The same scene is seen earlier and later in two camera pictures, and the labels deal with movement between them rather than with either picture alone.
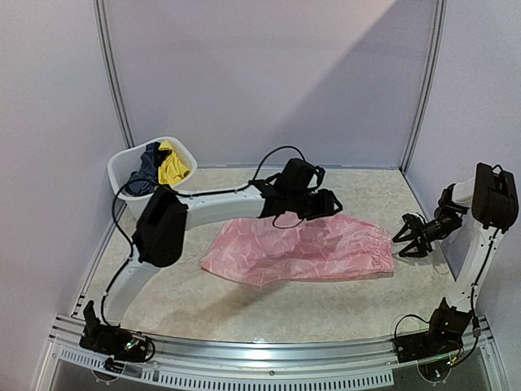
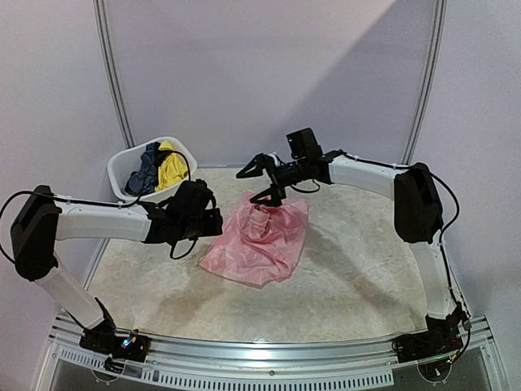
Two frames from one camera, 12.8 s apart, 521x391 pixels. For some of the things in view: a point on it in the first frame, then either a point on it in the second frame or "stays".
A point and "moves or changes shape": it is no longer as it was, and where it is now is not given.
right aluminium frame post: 441,8 stays
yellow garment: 172,170 stays
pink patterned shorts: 267,250 moves or changes shape
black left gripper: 327,205 → 215,226
